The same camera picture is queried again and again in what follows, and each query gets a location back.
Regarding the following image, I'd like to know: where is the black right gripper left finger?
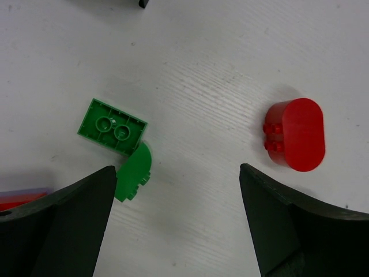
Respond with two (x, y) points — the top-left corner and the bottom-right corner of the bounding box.
(1, 166), (117, 276)

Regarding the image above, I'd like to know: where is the red and purple lego brick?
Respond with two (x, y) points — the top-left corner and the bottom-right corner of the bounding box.
(1, 188), (52, 212)

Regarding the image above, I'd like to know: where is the green rectangular lego brick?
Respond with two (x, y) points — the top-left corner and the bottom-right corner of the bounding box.
(78, 99), (147, 156)

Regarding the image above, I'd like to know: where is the green rounded lego brick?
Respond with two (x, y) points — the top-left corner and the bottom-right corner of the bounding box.
(115, 143), (152, 202)

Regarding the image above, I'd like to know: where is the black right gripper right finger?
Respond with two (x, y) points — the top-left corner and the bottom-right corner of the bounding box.
(239, 164), (368, 276)

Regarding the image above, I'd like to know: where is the red oval lego piece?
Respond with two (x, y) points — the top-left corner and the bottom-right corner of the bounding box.
(262, 98), (326, 172)

